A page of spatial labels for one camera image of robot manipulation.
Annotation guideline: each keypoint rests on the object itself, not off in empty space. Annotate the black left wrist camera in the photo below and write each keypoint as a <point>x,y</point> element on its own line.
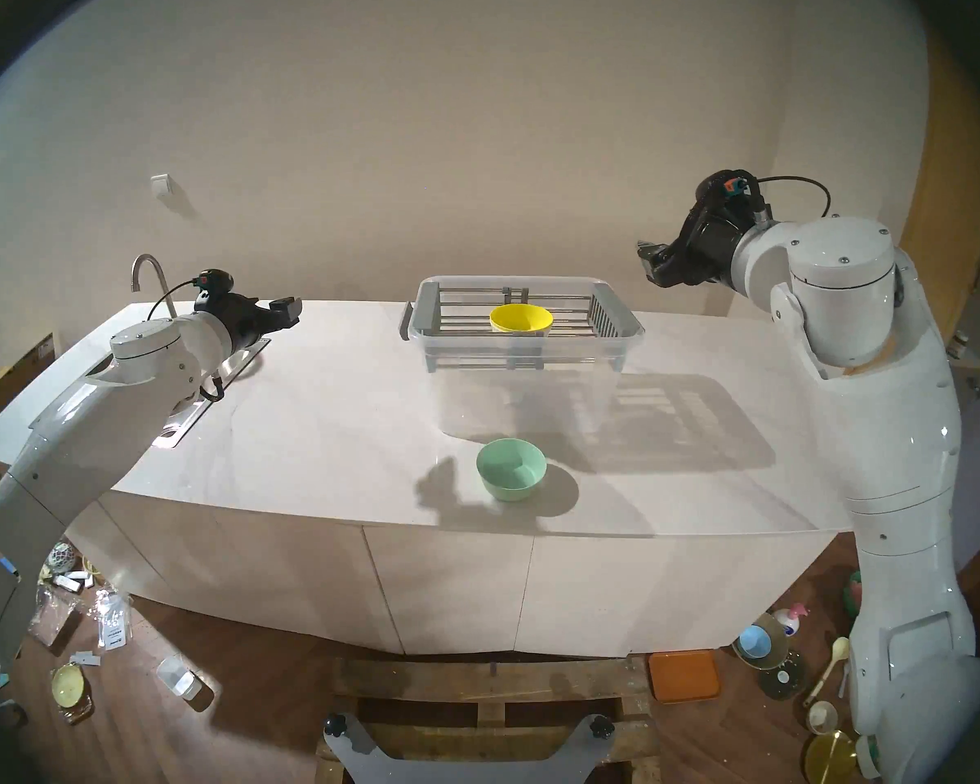
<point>215,282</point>

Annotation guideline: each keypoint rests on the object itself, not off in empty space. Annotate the small white cup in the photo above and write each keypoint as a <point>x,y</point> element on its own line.
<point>822,715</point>

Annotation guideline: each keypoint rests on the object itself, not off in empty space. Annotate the small clear jar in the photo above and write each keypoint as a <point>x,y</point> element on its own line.
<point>184,680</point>

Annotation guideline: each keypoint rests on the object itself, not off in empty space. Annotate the cream plastic spoon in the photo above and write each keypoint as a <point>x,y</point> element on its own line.
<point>835,658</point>

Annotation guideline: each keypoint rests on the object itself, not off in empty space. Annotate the colourful food package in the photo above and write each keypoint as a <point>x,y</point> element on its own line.
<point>853,590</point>

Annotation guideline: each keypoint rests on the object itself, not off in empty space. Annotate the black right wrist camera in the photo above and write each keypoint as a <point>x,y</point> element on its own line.
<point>739,190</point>

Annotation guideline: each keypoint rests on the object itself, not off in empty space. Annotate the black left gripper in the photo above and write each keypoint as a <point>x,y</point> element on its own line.
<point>241,318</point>

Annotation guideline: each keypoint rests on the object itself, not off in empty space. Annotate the stainless steel sink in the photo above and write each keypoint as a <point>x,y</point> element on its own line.
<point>192,415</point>

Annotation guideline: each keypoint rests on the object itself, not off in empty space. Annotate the white counter cabinet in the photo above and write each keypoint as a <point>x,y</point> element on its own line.
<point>457,594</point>

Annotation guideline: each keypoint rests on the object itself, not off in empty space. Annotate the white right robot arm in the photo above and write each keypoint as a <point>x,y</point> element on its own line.
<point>882,382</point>

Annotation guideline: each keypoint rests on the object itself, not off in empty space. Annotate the clear plastic storage box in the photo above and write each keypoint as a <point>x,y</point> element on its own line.
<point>523,390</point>

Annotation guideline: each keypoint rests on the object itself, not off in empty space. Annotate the orange plastic tray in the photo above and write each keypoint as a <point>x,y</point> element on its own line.
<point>684,676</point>

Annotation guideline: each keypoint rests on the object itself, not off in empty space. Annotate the steel gooseneck faucet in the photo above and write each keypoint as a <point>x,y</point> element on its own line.
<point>157,272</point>

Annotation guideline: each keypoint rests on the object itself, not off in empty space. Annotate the mint green plastic bowl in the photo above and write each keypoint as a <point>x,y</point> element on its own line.
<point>513,470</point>

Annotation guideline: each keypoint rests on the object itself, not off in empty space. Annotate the yellow plastic bowl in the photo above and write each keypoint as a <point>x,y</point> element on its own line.
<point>521,318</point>

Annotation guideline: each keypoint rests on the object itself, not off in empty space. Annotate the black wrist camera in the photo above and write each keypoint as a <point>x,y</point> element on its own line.
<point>739,190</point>
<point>215,282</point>

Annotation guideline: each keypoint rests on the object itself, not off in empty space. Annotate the golden yellow round plate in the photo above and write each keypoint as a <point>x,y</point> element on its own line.
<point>829,759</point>

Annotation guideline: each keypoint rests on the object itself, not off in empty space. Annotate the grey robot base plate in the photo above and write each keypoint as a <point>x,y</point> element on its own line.
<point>457,770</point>

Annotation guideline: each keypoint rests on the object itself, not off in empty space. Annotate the clear bag white label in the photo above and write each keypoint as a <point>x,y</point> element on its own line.
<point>113,621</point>

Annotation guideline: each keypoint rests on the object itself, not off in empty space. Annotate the white wall switch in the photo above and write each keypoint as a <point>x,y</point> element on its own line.
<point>161,186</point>

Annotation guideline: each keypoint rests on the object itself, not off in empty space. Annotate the wooden pallet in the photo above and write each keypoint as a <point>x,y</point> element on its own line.
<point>490,692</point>

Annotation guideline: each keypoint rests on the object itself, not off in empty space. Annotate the brown cardboard box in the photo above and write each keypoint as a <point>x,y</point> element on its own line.
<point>8,382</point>

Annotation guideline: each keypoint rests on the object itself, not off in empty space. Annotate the wooden door frame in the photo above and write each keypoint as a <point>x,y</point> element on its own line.
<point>939,219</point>

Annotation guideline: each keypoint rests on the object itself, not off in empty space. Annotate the pale yellow round dish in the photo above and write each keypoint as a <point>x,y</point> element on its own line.
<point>72,688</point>

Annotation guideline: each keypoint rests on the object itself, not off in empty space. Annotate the patterned white round ball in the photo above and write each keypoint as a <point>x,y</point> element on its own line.
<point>61,555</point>

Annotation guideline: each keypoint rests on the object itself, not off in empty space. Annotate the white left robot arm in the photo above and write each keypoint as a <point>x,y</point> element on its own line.
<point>90,431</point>

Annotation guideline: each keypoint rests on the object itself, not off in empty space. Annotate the white bottle pink cap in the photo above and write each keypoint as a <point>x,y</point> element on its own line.
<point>788,621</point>

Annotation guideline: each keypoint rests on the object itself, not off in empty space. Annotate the white paper tag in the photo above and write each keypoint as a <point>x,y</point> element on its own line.
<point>86,658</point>

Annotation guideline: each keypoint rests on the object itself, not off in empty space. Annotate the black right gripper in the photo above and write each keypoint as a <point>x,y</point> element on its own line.
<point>706,251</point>

